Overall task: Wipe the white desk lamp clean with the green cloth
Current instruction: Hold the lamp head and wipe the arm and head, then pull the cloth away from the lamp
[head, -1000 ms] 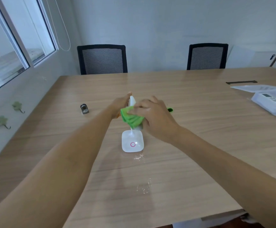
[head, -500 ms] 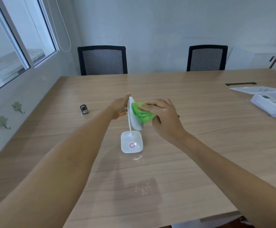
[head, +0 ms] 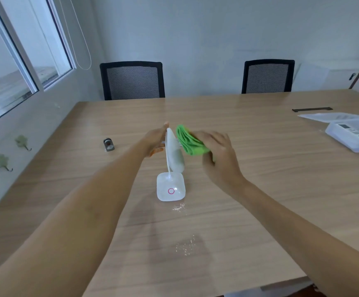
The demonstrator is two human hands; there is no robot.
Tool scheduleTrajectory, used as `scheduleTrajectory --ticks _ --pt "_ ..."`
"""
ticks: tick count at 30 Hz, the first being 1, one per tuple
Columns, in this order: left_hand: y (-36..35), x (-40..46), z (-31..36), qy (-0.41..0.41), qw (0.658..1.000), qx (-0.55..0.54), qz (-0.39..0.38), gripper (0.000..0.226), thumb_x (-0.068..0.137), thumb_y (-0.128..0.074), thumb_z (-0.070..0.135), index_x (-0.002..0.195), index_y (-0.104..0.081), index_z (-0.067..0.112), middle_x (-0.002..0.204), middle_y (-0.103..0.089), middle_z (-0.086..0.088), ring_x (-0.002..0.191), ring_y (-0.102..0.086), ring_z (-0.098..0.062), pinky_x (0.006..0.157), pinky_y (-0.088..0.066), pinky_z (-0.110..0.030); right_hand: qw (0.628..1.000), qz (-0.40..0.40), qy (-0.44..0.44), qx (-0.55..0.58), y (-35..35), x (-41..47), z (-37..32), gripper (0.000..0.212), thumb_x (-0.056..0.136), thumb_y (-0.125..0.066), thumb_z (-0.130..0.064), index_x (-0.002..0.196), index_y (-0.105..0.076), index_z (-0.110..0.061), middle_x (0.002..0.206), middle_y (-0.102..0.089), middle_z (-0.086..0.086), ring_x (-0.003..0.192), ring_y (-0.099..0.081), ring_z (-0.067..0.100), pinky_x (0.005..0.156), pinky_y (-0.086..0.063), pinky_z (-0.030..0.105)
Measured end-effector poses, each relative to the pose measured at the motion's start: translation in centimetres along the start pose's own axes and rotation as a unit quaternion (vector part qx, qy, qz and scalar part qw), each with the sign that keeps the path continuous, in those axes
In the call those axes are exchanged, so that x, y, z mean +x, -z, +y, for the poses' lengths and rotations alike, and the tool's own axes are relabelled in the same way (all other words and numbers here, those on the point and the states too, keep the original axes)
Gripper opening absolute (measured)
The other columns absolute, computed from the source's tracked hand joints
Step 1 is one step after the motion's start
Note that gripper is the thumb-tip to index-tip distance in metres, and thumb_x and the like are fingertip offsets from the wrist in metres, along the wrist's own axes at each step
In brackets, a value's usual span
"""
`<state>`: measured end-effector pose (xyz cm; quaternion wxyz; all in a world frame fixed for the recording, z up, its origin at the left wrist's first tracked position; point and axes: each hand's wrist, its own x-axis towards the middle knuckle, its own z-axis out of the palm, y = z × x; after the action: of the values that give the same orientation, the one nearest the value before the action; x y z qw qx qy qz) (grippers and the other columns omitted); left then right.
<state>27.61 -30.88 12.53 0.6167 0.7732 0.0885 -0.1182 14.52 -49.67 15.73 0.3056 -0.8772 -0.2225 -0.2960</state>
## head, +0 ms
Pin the person's left hand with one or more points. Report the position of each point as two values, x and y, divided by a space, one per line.
154 142

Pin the person's right hand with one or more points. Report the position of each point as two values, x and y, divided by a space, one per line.
222 160

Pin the green cleaning cloth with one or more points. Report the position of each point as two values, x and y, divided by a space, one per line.
190 142

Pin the white table lamp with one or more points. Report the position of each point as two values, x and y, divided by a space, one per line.
170 190

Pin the person's right forearm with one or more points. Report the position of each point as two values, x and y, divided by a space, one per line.
306 231

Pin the person's left forearm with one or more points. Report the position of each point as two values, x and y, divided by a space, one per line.
74 231

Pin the small grey metal clip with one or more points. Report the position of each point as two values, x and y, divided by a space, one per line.
109 145

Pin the black mesh office chair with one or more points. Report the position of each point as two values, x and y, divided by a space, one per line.
267 77
133 81

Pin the white powder patch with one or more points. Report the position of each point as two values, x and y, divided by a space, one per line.
179 207
186 245

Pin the black flat bar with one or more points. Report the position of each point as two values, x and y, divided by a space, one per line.
312 109

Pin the white paper sheet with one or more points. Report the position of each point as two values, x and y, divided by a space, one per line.
325 117

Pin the white cabinet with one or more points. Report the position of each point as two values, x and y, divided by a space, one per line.
325 77

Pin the white plastic box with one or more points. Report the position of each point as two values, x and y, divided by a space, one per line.
352 136

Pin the white framed window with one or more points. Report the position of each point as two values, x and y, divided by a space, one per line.
37 43

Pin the green leaf wall hook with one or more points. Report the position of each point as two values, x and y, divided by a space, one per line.
21 141
1 161

